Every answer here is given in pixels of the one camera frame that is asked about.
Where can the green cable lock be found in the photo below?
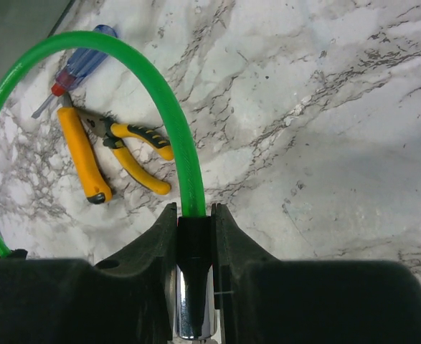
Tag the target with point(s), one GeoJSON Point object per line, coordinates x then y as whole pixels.
{"type": "Point", "coordinates": [187, 163]}

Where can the green plastic toolbox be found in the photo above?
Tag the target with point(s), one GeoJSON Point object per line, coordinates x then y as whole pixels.
{"type": "Point", "coordinates": [24, 23]}

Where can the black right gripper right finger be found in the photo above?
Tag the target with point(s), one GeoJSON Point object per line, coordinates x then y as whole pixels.
{"type": "Point", "coordinates": [262, 299]}

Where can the blue red screwdriver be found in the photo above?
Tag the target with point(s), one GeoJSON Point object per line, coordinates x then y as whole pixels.
{"type": "Point", "coordinates": [79, 66]}

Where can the orange utility knife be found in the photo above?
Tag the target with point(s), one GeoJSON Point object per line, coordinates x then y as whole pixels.
{"type": "Point", "coordinates": [95, 188]}

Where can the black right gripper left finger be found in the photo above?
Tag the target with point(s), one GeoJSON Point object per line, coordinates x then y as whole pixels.
{"type": "Point", "coordinates": [125, 298]}

